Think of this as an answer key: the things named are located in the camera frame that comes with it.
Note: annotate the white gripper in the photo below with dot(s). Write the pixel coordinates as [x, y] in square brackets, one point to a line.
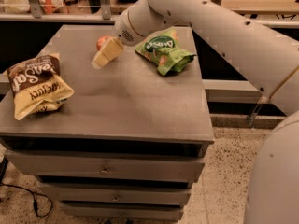
[123, 32]

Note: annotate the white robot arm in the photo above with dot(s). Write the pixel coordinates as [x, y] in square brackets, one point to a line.
[268, 60]

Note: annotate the red apple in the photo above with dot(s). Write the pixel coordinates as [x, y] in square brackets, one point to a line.
[101, 41]

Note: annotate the top drawer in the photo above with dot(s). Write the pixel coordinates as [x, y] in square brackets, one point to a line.
[106, 165]

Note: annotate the metal railing frame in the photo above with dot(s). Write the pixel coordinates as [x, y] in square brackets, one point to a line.
[85, 10]

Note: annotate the green chip bag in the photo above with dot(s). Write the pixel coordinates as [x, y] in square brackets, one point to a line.
[165, 52]

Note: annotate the drawer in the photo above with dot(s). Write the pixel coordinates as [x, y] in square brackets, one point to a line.
[106, 165]
[115, 194]
[122, 211]

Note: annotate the grey drawer cabinet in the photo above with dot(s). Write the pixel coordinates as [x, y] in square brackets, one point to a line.
[125, 107]

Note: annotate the middle drawer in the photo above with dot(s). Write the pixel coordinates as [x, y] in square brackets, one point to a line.
[115, 194]

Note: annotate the bottom drawer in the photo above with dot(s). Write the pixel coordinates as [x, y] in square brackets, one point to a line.
[122, 211]

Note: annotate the brown chip bag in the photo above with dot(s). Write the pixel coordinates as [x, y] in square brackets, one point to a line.
[37, 85]

